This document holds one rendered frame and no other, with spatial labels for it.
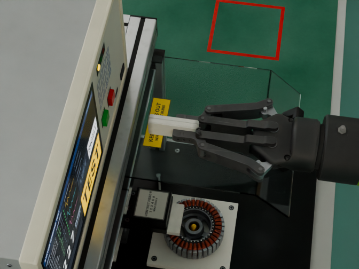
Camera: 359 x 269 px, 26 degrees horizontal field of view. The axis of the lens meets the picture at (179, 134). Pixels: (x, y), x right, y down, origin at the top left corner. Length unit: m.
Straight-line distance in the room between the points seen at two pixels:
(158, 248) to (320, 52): 0.60
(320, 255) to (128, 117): 0.51
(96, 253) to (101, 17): 0.32
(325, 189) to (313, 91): 0.24
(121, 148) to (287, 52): 0.69
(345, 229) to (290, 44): 0.79
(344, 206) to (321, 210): 0.88
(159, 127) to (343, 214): 1.38
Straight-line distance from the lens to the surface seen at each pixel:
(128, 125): 1.18
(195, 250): 1.40
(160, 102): 1.26
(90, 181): 1.07
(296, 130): 1.06
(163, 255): 1.44
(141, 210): 1.38
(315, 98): 1.68
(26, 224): 0.88
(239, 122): 1.09
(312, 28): 1.80
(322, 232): 1.52
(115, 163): 1.14
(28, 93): 0.98
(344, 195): 2.44
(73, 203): 0.99
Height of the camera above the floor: 2.09
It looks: 57 degrees down
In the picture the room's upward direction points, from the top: straight up
